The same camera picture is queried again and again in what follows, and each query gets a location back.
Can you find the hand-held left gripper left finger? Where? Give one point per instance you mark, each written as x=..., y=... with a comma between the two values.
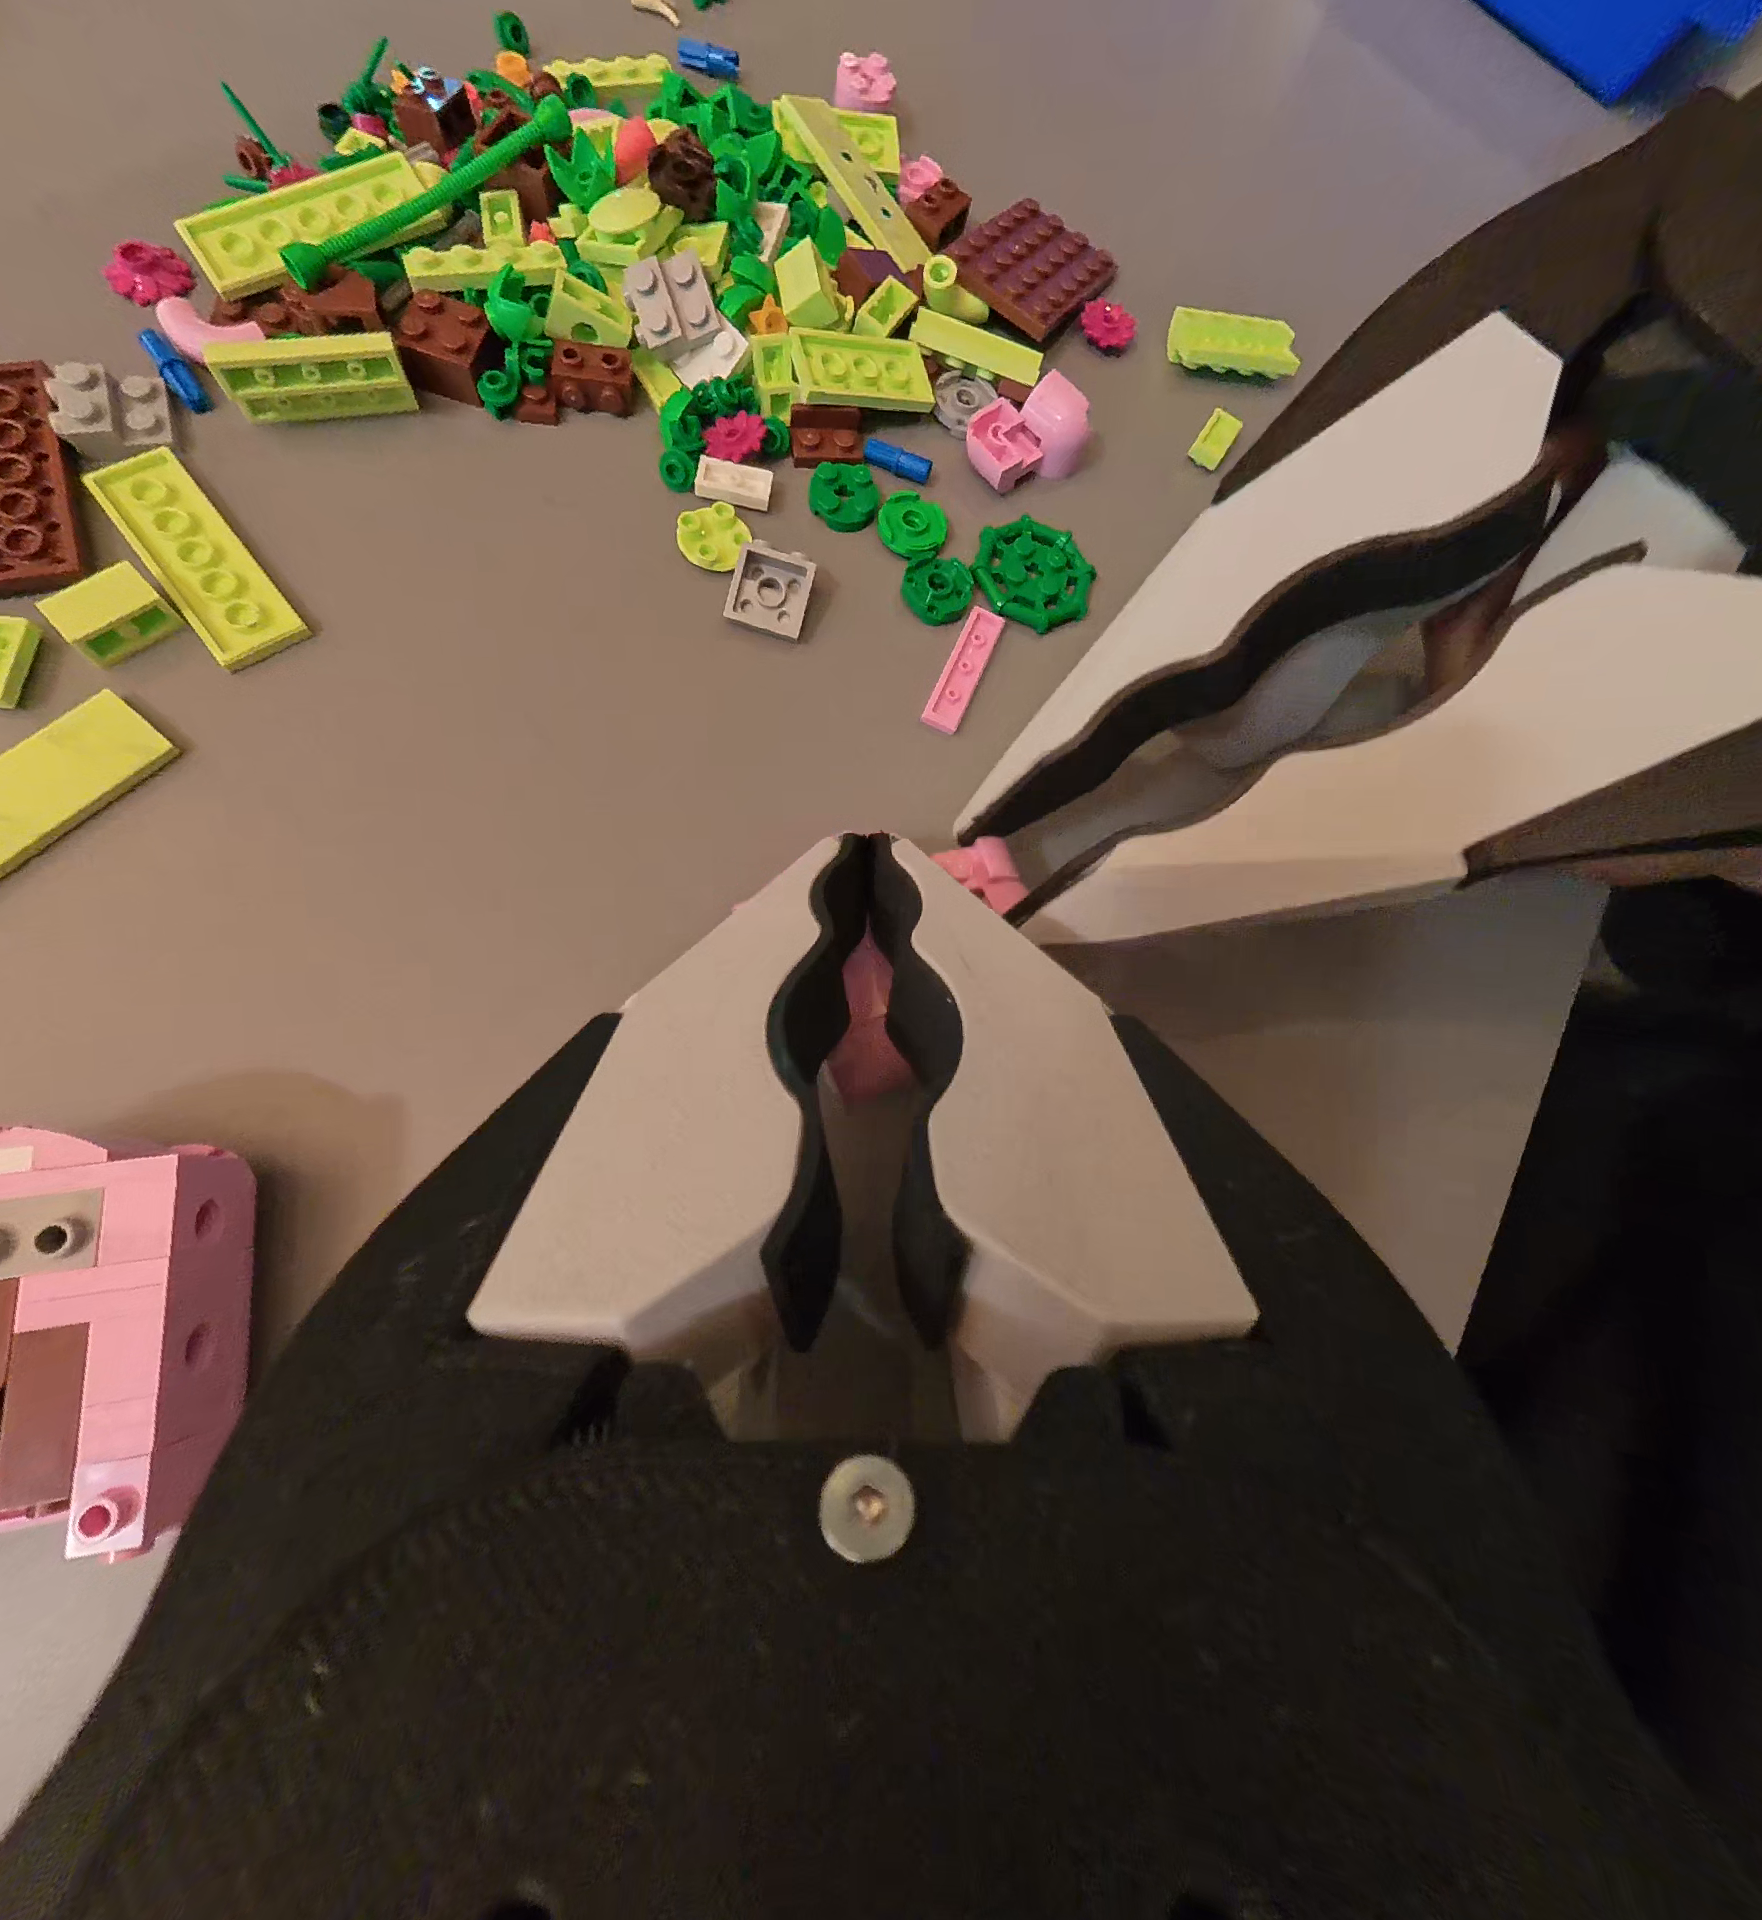
x=625, y=1201

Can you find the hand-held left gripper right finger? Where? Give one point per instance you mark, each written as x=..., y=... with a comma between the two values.
x=1104, y=1201

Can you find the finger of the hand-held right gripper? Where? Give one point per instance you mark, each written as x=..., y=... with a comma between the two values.
x=1345, y=480
x=1645, y=703

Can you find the pink thin brick panel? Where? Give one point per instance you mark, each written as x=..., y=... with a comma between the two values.
x=865, y=1048

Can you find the pink brick block with holes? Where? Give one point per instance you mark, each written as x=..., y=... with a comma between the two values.
x=71, y=1320

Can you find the tiny lime tile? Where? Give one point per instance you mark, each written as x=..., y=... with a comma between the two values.
x=1214, y=438

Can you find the lime studded brick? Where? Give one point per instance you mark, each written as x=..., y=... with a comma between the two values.
x=1230, y=340

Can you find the blue plastic bin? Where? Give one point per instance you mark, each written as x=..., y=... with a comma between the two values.
x=1614, y=36

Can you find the magenta flower piece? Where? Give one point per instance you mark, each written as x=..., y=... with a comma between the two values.
x=1104, y=322

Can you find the pink curved slope brick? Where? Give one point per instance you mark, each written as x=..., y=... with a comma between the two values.
x=1060, y=419

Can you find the green web wheel piece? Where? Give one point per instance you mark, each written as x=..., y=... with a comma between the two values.
x=1034, y=568

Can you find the pink corner brick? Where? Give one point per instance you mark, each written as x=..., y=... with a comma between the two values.
x=1005, y=446

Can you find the dark brown studded plate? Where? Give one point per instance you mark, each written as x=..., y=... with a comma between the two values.
x=1031, y=263

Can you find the green round plate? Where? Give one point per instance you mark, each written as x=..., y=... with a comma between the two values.
x=938, y=588
x=912, y=525
x=841, y=493

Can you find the pink narrow studded plate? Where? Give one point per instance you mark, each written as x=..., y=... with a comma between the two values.
x=963, y=670

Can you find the small blue pin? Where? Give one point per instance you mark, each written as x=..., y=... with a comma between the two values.
x=708, y=56
x=896, y=458
x=173, y=367

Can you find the grey square plate brick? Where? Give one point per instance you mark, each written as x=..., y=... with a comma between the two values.
x=772, y=590

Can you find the white small tile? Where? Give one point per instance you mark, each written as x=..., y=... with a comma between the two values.
x=730, y=480

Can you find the person's black jacket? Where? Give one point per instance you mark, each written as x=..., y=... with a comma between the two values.
x=1722, y=1349

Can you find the lime round plate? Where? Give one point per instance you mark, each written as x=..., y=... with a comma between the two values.
x=712, y=532

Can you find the lime smooth flat tile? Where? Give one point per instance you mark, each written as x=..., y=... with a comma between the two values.
x=40, y=803

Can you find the lime long studded plate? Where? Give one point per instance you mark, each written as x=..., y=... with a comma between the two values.
x=194, y=554

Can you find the pile of mixed toy bricks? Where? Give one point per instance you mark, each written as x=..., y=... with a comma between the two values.
x=594, y=223

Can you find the light grey small brick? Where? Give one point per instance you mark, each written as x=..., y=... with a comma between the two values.
x=108, y=405

